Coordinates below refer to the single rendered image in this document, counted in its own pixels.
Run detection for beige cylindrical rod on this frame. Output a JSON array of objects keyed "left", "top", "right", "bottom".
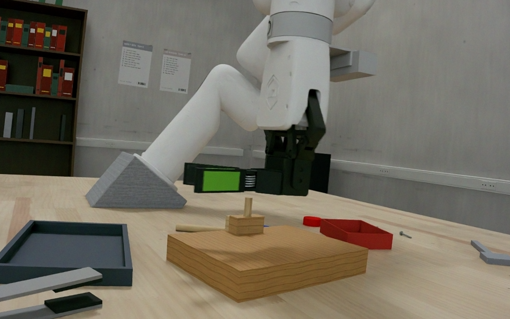
[{"left": 176, "top": 223, "right": 225, "bottom": 232}]

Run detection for red short cylinder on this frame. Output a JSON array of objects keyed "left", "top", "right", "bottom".
[{"left": 303, "top": 216, "right": 321, "bottom": 227}]

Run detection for flat wooden board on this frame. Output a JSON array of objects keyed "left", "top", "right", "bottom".
[{"left": 166, "top": 215, "right": 369, "bottom": 303}]

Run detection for light wooden dowel pin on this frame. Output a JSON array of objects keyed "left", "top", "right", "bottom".
[{"left": 243, "top": 197, "right": 253, "bottom": 217}]

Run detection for red shallow tray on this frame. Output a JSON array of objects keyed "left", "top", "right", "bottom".
[{"left": 320, "top": 218, "right": 393, "bottom": 249}]

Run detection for small light wooden block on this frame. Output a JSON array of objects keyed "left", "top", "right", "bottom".
[{"left": 228, "top": 214, "right": 265, "bottom": 235}]

